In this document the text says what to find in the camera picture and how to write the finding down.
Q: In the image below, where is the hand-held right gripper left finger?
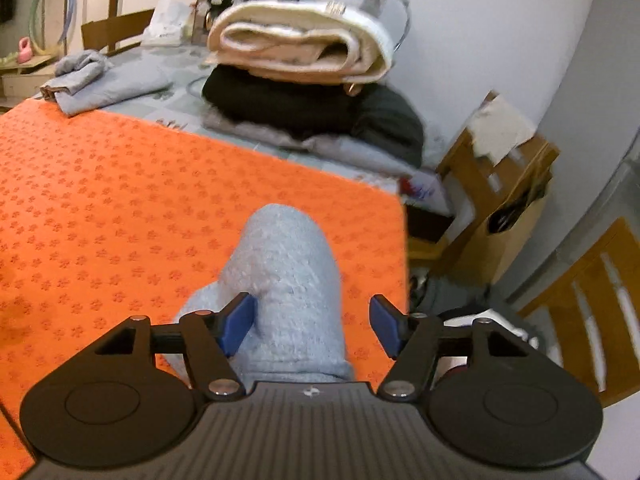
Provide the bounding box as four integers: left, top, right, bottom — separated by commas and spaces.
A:
95, 291, 257, 401

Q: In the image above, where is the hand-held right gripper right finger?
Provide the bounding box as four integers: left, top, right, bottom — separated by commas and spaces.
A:
369, 295, 526, 402

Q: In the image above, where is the orange flower-patterned mat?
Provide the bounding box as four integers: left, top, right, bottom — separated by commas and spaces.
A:
0, 97, 410, 466

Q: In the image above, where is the white paper sheet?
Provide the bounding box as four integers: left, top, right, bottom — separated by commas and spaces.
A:
467, 95, 538, 166

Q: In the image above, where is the black clothing pile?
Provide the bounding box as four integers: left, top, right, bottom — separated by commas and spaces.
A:
201, 66, 426, 168

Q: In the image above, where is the folded cream blanket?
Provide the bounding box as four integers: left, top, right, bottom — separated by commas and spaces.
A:
205, 0, 395, 86

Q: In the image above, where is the low beige cabinet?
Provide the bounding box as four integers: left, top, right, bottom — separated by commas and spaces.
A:
0, 52, 56, 111

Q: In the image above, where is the colourful hula hoop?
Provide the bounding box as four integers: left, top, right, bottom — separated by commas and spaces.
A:
31, 0, 78, 58

